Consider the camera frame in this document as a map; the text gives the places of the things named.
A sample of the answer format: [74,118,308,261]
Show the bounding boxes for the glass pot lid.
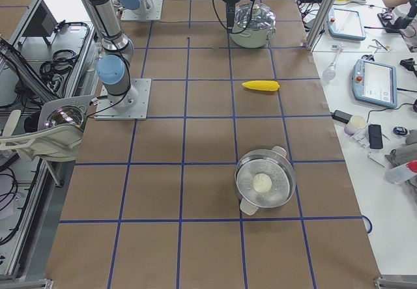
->
[233,3,276,33]

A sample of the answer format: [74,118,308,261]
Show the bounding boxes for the yellow corn cob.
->
[242,80,280,92]

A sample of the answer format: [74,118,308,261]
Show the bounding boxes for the large steel pot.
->
[230,27,276,48]

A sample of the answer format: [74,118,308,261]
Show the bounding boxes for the steel steamer pot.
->
[235,146,296,215]

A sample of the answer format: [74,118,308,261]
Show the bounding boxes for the far teach pendant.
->
[327,7,366,41]

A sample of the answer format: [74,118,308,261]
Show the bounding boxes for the teach pendant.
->
[327,7,366,41]
[351,59,397,108]

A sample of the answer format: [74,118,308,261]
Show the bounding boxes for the black power adapter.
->
[331,110,352,124]

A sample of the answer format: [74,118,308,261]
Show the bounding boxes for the near teach pendant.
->
[351,59,397,108]

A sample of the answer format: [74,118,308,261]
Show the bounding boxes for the purple white cup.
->
[344,115,367,136]

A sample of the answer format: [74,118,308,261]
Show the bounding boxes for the white steamed bun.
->
[252,173,272,193]

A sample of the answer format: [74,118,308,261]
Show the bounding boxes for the black monitor on floor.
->
[22,0,58,46]

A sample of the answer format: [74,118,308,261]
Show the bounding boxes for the glass lid on chair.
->
[44,105,84,128]

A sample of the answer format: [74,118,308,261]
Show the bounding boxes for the black phone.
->
[368,124,383,150]

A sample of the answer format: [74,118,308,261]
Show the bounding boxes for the black computer mouse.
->
[392,126,409,136]

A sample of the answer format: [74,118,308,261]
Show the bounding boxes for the grey cloth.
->
[385,134,416,167]

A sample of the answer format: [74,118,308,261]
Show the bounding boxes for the plastic bottle red cap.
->
[384,160,416,184]

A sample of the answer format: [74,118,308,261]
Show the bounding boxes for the aluminium frame post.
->
[305,0,335,51]

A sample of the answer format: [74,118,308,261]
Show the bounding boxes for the coiled black cables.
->
[39,49,79,81]

